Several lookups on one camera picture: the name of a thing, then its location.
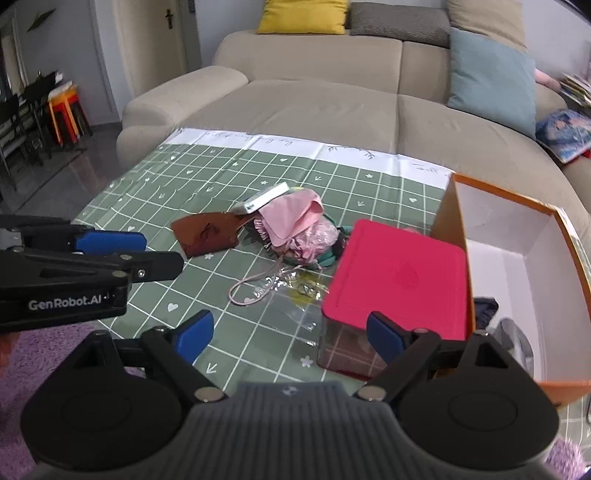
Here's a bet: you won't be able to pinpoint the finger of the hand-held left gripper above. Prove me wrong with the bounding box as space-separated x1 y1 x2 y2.
0 215 147 256
0 248 184 302

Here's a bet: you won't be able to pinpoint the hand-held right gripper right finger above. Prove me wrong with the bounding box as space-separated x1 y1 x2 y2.
355 311 514 402

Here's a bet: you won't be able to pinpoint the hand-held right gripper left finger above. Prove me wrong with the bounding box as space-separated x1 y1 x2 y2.
67 310 228 403

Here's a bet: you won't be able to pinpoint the orange cardboard box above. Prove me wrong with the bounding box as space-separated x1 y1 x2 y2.
429 173 591 407

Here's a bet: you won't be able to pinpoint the purple rug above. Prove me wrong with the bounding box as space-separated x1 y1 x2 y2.
0 320 148 480

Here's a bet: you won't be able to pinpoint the brown leather pouch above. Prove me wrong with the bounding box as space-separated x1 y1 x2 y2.
171 211 247 258

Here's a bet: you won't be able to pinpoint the clear container with red lid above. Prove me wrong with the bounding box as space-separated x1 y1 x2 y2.
316 219 474 381

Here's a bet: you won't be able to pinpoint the green checked tablecloth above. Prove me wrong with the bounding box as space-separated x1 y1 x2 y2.
69 127 591 446

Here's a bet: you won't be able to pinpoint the clear plastic pouch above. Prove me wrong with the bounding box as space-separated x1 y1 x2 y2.
259 268 333 337

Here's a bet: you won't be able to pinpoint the dark cloth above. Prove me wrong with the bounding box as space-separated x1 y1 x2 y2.
473 298 500 330

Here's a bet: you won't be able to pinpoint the small white box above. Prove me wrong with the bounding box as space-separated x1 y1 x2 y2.
229 182 291 215

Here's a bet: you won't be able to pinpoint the silver fabric bag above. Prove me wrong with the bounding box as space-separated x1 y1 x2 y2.
489 318 536 381

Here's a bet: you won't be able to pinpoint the stacked orange and red stools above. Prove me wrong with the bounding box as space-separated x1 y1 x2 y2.
47 85 93 146

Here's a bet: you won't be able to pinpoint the black chair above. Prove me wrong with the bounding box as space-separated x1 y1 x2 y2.
0 95 29 190
23 71 63 160

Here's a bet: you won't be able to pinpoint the white door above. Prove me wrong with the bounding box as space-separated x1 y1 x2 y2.
113 0 201 100

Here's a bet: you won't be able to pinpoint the beige sofa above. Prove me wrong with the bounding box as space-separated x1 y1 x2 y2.
115 0 591 241

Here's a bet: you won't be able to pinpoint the blue printed cushion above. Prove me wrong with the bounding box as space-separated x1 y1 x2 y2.
536 108 591 164

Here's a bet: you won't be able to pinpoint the light blue cushion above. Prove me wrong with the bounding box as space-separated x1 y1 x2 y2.
445 27 539 139

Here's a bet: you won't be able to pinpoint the yellow cushion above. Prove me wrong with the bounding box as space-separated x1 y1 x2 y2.
255 0 350 35

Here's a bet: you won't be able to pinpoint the stack of books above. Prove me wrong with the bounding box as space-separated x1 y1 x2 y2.
556 71 591 109

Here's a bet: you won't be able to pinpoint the grey cushion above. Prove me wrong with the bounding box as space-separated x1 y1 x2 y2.
348 2 452 49

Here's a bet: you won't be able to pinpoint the beige cushion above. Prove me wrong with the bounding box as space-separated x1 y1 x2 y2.
445 0 529 51

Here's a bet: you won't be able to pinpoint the pink braided cord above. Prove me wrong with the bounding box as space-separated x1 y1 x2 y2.
229 270 296 308

